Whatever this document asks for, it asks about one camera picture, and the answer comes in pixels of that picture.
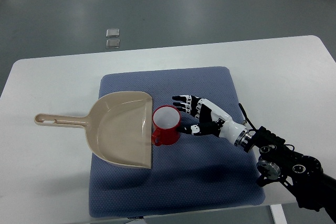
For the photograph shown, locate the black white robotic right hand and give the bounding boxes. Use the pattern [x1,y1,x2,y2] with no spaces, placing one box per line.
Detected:
[172,95,248,145]

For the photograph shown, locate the red cup white inside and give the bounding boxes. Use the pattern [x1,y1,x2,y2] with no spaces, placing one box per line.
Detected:
[151,105,181,146]

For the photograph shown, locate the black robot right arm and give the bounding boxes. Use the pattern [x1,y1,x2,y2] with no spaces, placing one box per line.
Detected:
[235,124,335,221]

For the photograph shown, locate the beige plastic dustpan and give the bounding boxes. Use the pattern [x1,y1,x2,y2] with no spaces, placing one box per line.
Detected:
[34,91,153,169]

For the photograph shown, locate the white table leg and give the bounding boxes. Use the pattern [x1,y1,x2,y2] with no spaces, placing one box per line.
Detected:
[270,204,287,224]

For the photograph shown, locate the upper metal floor plate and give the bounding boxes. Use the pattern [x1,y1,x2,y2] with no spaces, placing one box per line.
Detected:
[106,28,120,38]

